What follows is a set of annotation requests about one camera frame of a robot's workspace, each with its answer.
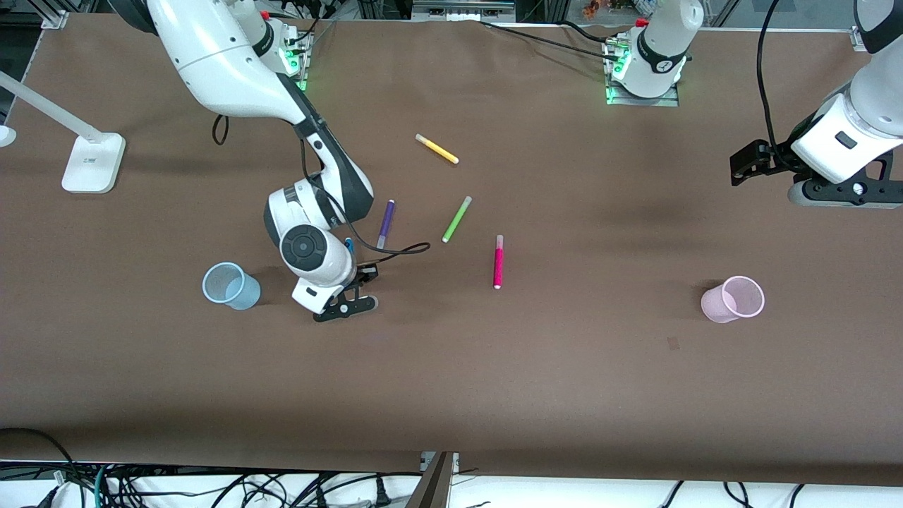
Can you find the black power plug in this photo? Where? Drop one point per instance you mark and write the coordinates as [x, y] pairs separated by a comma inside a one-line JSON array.
[[382, 494]]

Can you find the purple marker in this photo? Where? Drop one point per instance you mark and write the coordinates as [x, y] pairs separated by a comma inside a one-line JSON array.
[[386, 222]]

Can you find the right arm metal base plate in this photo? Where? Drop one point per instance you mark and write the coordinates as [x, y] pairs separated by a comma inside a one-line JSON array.
[[302, 63]]

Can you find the green marker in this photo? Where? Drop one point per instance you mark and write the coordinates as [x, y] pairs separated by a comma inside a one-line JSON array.
[[456, 220]]

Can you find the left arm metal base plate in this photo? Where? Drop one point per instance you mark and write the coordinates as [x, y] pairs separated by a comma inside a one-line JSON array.
[[642, 102]]

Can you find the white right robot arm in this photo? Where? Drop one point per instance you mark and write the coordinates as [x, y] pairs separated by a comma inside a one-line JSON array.
[[211, 56]]

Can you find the aluminium corner profile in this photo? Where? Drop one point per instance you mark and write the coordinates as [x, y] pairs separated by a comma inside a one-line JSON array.
[[857, 39]]

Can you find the brown table cover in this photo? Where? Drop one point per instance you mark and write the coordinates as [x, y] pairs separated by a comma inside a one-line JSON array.
[[451, 367]]

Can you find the white desk lamp stand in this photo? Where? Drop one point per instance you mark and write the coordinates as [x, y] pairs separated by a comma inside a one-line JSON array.
[[92, 166]]

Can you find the yellow marker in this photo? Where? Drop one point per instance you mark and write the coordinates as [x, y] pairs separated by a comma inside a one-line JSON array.
[[439, 149]]

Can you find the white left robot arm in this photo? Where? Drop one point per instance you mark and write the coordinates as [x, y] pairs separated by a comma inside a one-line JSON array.
[[663, 42]]

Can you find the pink plastic cup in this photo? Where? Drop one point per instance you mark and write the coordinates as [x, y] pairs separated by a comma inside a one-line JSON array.
[[716, 303]]

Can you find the blue plastic cup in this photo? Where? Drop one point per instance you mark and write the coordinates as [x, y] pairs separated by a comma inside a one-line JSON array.
[[247, 293]]

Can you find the aluminium frame rail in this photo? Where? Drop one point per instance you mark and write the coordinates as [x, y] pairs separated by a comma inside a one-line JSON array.
[[458, 8]]

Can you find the pink marker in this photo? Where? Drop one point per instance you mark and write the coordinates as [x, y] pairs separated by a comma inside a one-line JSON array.
[[498, 264]]

